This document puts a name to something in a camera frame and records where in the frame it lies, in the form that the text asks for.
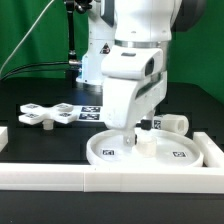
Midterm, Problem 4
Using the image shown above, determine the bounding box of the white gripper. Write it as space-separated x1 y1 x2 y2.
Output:
101 46 167 146

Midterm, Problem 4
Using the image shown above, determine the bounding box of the white round table top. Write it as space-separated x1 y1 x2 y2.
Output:
86 128 203 168

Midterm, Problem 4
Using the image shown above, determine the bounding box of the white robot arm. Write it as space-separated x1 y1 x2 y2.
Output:
76 0 206 146

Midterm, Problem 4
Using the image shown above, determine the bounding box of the white sheet with fiducial markers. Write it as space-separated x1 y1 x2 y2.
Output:
72 105 103 122

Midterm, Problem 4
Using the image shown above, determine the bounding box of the white cross-shaped table base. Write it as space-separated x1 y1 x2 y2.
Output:
18 103 79 130

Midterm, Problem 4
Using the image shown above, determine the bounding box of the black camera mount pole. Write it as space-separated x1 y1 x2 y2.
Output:
63 0 92 87

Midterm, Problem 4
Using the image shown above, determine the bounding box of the black cable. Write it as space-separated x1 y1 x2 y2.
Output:
0 60 73 83

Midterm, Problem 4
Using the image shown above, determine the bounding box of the white U-shaped workspace frame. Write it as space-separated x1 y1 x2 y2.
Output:
0 126 224 194

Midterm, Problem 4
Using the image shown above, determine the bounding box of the grey cable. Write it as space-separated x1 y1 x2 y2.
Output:
0 0 55 76

